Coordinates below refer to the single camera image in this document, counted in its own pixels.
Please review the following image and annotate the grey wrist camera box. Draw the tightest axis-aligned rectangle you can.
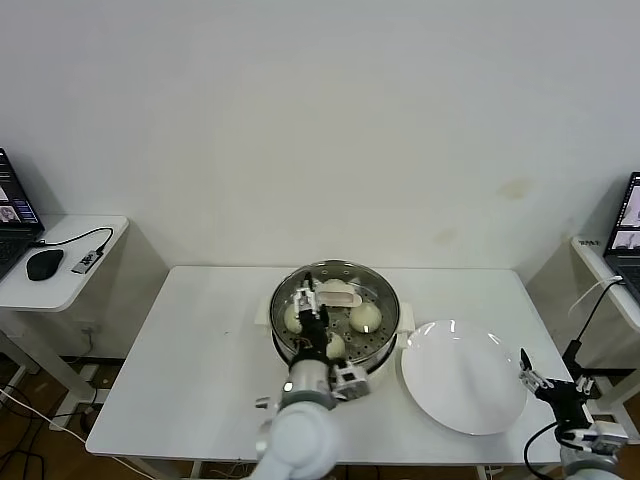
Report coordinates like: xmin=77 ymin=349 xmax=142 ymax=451
xmin=330 ymin=359 xmax=371 ymax=401
xmin=569 ymin=417 xmax=630 ymax=454

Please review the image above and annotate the black laptop with image windows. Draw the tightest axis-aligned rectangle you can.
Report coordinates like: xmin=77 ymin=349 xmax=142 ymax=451
xmin=603 ymin=171 xmax=640 ymax=306

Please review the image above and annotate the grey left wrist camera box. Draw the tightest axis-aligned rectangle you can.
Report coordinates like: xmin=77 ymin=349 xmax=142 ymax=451
xmin=330 ymin=359 xmax=371 ymax=401

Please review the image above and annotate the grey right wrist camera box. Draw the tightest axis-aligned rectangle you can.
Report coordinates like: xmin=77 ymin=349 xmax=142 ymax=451
xmin=569 ymin=417 xmax=630 ymax=454

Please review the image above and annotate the grey usb hub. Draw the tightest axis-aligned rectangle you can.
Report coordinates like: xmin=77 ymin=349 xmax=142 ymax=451
xmin=72 ymin=248 xmax=106 ymax=275

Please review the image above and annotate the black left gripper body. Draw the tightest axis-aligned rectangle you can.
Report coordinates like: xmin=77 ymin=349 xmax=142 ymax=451
xmin=295 ymin=308 xmax=332 ymax=357

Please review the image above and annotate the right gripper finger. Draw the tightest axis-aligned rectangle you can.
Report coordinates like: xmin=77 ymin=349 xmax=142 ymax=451
xmin=574 ymin=375 xmax=600 ymax=399
xmin=517 ymin=347 xmax=553 ymax=393

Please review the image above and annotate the perforated steel steamer basket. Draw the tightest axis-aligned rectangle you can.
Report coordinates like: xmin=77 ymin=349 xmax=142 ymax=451
xmin=255 ymin=258 xmax=416 ymax=377

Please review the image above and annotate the black laptop with dark screen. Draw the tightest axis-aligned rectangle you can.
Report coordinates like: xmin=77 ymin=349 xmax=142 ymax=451
xmin=0 ymin=145 xmax=47 ymax=281

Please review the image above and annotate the white laptop cable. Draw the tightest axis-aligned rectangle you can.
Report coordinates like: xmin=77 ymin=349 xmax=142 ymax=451
xmin=569 ymin=274 xmax=624 ymax=319

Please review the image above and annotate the white floor cable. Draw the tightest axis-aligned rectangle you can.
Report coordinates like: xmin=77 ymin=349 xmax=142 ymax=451
xmin=0 ymin=384 xmax=89 ymax=444

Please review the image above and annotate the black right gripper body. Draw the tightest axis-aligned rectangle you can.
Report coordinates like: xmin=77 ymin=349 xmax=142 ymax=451
xmin=533 ymin=379 xmax=594 ymax=439

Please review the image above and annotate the black laptop power cable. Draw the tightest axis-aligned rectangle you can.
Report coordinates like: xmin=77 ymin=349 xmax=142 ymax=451
xmin=562 ymin=279 xmax=626 ymax=371

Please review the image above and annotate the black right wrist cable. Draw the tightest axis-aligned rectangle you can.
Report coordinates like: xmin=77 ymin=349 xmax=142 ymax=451
xmin=523 ymin=422 xmax=564 ymax=480

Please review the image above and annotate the glass lid with cream handle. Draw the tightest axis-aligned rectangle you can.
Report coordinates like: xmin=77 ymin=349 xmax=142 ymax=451
xmin=269 ymin=258 xmax=402 ymax=371

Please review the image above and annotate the white side table with mouse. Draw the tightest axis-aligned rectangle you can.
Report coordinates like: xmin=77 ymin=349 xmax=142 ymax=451
xmin=0 ymin=214 xmax=169 ymax=396

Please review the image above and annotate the black computer mouse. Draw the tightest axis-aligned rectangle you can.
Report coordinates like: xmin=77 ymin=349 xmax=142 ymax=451
xmin=26 ymin=247 xmax=67 ymax=280

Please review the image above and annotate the black usb hub cable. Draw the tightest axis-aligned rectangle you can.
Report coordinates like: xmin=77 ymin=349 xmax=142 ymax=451
xmin=32 ymin=225 xmax=116 ymax=254

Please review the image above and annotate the large white plate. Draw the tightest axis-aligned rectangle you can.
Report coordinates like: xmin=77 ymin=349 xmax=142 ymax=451
xmin=398 ymin=319 xmax=529 ymax=435

